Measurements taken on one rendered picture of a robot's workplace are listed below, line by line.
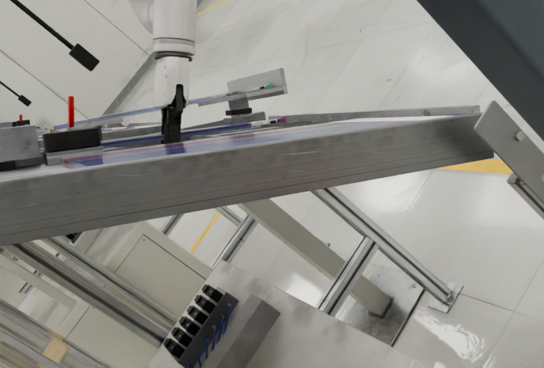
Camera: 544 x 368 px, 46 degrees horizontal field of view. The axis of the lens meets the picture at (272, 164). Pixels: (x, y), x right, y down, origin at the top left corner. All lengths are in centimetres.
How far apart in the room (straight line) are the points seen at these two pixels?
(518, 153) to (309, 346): 43
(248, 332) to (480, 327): 76
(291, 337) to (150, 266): 119
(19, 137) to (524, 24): 111
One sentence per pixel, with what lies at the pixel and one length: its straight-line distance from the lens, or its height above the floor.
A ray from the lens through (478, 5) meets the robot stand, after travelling 151.
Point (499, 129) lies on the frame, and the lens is 85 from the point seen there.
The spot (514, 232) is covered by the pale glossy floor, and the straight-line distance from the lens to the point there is 184.
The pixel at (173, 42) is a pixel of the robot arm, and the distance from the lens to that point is 127.
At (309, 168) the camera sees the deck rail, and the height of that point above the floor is 89.
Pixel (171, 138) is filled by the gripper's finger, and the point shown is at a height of 91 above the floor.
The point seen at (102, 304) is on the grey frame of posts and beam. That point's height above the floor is 78.
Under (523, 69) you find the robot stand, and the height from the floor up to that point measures 37.
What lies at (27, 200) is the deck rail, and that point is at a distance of 65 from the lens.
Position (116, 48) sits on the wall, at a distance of 898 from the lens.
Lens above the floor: 119
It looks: 21 degrees down
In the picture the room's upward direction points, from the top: 50 degrees counter-clockwise
